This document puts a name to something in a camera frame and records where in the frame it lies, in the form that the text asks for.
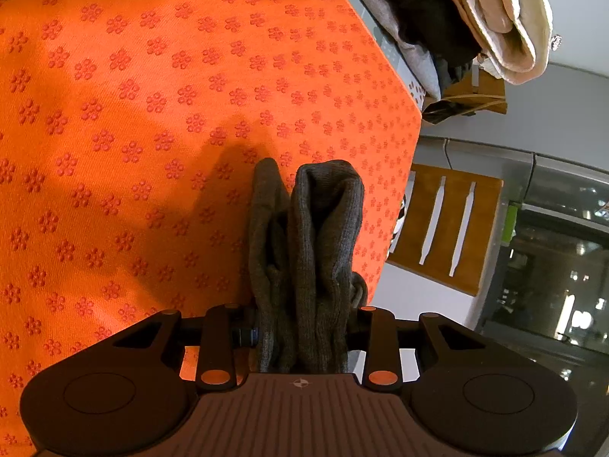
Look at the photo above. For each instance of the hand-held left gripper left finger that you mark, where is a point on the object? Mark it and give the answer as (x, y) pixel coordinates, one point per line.
(238, 331)

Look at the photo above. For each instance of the grey folded garment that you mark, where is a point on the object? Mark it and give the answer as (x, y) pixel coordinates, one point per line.
(416, 64)

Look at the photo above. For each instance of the green item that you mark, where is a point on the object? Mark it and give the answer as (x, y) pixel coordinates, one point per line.
(511, 221)

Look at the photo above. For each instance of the black folded garment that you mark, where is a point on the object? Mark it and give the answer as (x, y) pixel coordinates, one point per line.
(418, 4)

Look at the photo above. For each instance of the orange patterned mat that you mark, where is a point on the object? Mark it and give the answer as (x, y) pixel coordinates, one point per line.
(119, 128)

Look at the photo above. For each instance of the dark glass window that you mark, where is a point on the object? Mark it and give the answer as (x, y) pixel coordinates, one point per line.
(556, 271)

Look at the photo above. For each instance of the dark grey pants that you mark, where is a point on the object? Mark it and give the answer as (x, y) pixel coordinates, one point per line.
(309, 247)

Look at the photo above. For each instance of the cream folded garment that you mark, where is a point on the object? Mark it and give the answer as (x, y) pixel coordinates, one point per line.
(499, 19)

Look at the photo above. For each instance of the brown paper bag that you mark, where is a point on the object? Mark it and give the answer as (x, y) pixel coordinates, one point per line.
(487, 95)

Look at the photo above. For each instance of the wooden slatted chair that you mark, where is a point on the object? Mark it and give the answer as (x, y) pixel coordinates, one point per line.
(485, 228)

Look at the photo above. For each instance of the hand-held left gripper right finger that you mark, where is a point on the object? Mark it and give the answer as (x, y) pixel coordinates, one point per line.
(376, 333)

